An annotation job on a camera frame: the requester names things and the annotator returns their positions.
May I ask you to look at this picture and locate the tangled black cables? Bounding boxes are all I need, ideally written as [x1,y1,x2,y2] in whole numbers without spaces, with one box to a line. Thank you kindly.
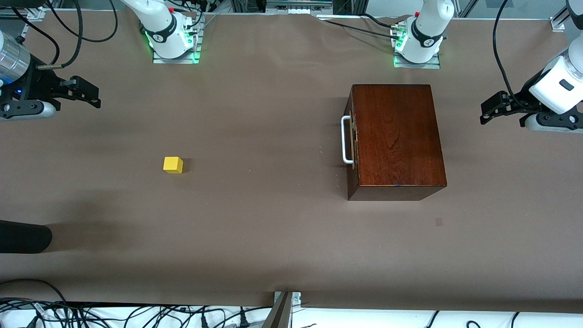
[0,278,274,328]

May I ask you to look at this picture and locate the aluminium frame post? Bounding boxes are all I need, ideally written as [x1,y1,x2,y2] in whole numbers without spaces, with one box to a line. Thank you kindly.
[262,291,302,328]

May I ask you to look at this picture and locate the black cylinder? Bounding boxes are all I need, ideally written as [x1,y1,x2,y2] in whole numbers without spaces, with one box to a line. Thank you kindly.
[0,220,52,254]

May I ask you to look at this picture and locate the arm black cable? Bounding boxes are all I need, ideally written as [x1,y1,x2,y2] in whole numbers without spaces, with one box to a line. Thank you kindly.
[493,0,525,108]
[36,0,84,70]

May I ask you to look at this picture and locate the dark brown wooden box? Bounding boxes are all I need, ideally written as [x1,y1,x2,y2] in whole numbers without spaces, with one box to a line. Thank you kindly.
[346,84,448,201]

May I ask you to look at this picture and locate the light wood drawer white handle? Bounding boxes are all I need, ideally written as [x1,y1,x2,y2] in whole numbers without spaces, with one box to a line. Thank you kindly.
[341,109,358,170]

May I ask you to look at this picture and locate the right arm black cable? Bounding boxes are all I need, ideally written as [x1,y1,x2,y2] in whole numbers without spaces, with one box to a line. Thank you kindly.
[36,0,84,70]

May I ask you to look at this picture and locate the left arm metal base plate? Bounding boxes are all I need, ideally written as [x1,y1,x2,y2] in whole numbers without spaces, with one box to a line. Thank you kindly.
[394,52,441,70]

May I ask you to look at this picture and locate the brown paper table cover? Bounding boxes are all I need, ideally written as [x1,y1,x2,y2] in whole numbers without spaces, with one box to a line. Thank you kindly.
[0,11,583,315]

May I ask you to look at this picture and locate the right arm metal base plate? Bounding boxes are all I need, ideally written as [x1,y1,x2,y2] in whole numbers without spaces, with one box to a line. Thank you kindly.
[153,27,201,64]

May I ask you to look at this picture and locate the aluminium frame structure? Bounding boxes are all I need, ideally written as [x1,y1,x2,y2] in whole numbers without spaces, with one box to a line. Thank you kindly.
[230,0,365,15]

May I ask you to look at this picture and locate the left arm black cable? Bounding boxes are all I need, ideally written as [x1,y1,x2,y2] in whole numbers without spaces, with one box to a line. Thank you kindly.
[493,0,525,108]

